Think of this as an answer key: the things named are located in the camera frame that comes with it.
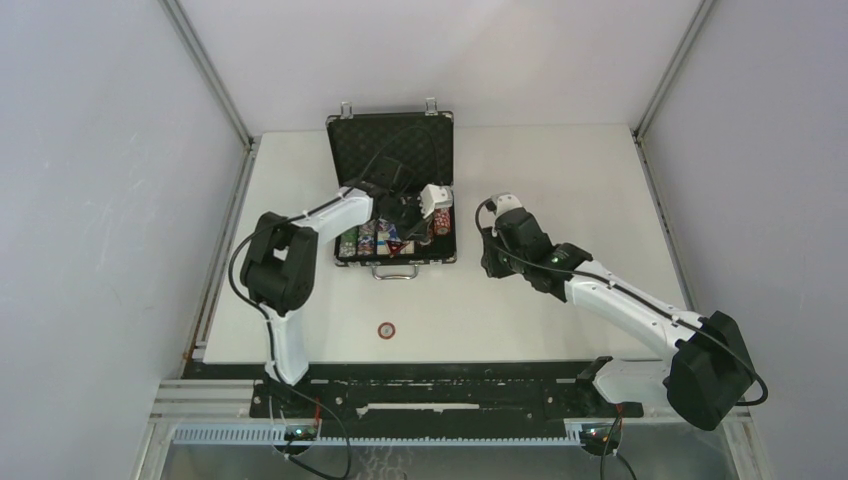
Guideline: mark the red white chip stack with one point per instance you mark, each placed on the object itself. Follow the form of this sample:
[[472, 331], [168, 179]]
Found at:
[[442, 223]]

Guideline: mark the mixed chip stack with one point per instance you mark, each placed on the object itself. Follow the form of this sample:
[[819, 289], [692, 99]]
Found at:
[[348, 243], [366, 238]]

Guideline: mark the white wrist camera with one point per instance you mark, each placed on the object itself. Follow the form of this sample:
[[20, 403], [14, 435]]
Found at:
[[502, 203], [435, 197]]

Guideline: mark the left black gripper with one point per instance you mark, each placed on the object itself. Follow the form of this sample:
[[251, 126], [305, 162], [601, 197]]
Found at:
[[419, 230]]

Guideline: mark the left mixed chip stack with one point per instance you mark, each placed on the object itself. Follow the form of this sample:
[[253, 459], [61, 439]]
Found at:
[[348, 243]]

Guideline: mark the white cable duct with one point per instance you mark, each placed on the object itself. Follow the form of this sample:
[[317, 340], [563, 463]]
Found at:
[[267, 435]]

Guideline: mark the black aluminium poker case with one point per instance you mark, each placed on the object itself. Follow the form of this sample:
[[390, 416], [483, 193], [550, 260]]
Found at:
[[422, 140]]

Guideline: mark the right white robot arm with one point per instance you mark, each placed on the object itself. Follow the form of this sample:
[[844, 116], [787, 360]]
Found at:
[[701, 369]]

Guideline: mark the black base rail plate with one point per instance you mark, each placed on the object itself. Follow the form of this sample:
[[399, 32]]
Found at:
[[478, 399]]

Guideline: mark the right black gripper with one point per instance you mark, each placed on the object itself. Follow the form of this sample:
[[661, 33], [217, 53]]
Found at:
[[493, 267]]

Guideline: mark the right controller board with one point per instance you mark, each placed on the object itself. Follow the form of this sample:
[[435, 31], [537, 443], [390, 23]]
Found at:
[[599, 434]]

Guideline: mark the red triangular all-in button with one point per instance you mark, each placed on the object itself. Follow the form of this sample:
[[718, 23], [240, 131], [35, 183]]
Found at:
[[395, 248]]

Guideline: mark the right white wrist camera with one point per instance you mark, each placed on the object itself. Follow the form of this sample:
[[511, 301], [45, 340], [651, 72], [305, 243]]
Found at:
[[502, 203]]

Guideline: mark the left controller board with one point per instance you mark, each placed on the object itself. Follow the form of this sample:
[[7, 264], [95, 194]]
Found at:
[[300, 434]]

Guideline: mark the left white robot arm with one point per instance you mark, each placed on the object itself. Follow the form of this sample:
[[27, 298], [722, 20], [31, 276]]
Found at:
[[273, 269]]

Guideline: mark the controller board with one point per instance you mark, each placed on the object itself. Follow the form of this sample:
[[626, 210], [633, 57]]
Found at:
[[599, 434], [300, 434]]

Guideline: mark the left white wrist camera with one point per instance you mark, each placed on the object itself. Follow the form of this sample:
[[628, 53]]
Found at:
[[435, 197]]

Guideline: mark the red poker chip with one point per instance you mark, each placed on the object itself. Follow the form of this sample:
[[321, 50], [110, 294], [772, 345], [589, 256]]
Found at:
[[386, 330]]

